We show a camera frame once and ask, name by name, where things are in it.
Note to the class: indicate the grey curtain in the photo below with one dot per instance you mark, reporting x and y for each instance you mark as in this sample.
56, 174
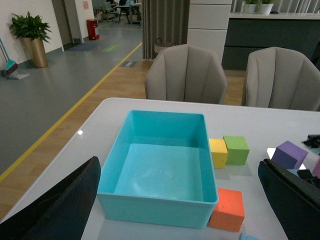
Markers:
166, 20

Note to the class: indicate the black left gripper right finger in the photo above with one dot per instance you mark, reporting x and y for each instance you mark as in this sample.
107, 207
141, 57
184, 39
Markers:
295, 202

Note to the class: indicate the teal plastic bin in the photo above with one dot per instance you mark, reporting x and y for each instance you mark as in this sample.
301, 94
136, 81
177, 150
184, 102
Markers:
160, 171

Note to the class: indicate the blue foam cube lower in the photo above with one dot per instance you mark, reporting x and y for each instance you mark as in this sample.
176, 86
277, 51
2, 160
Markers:
244, 236

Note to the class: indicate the yellow foam cube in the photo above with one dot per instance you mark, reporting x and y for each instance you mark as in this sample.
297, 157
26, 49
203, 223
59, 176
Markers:
219, 152

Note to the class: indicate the grey chair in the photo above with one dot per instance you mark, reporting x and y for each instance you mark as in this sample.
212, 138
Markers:
281, 78
186, 73

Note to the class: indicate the dark woven basket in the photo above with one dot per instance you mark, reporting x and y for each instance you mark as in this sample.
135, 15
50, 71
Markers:
160, 45

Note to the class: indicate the white potted plant pot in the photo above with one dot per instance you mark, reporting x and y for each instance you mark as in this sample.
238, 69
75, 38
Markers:
265, 7

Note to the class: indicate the potted plant gold pot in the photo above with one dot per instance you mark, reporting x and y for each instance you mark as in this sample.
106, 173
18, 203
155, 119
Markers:
33, 32

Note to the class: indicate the green foam cube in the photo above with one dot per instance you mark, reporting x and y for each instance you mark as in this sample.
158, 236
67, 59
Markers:
237, 150

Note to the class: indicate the white drawer cabinet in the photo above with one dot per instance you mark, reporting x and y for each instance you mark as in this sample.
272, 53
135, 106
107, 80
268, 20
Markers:
208, 24

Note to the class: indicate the dark grey counter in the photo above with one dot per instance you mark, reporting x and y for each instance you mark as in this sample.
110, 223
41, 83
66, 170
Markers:
247, 33

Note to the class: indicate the pink foam cube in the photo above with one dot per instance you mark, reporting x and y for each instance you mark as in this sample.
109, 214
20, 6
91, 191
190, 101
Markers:
316, 169

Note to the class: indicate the grey chair left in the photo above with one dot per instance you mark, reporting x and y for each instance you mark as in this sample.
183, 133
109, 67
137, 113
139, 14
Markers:
186, 73

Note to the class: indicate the orange cube beside bin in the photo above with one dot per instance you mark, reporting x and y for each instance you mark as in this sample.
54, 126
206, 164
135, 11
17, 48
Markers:
229, 212

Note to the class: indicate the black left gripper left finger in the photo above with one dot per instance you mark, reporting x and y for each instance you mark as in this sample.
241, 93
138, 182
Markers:
62, 212

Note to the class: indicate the purple foam cube far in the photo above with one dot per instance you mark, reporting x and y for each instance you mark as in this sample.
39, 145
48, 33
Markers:
289, 155

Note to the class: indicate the red trash can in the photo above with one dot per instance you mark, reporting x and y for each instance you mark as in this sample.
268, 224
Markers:
93, 29

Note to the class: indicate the grey chair right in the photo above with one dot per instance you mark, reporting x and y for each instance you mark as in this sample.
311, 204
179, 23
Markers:
281, 78

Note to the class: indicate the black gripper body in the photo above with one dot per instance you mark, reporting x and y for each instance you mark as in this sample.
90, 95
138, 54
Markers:
312, 141

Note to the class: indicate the teal broom and dustpan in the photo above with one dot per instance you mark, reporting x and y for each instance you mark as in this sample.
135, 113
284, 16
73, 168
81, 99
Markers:
11, 70

